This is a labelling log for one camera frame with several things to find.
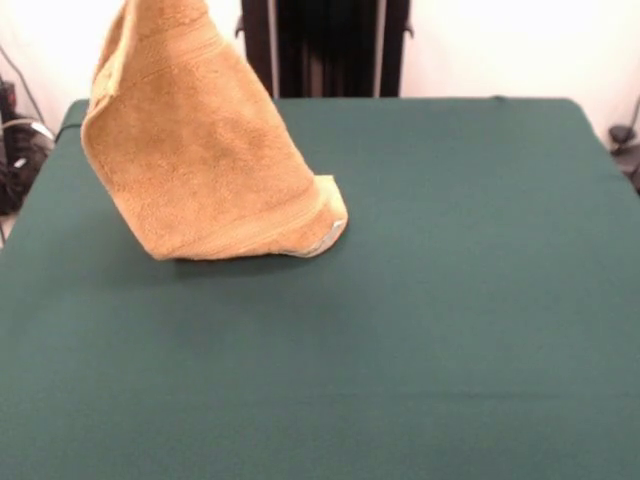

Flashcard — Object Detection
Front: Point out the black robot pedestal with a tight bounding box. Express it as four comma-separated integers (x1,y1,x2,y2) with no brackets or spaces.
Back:
234,0,416,99

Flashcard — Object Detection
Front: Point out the dark green table cloth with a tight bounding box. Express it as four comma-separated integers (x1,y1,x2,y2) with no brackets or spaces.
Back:
0,97,640,480

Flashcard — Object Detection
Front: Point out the tan terry towel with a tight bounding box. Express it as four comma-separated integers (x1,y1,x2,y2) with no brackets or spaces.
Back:
79,0,349,262

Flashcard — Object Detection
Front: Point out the black stand base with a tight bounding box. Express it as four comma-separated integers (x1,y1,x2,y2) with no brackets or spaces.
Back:
608,125,640,196
0,119,51,216

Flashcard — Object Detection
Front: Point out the white cable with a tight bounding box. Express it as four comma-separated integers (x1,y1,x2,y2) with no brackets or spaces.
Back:
0,117,55,147

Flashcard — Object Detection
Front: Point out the small black box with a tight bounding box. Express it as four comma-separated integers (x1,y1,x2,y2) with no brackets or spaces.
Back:
0,79,19,121

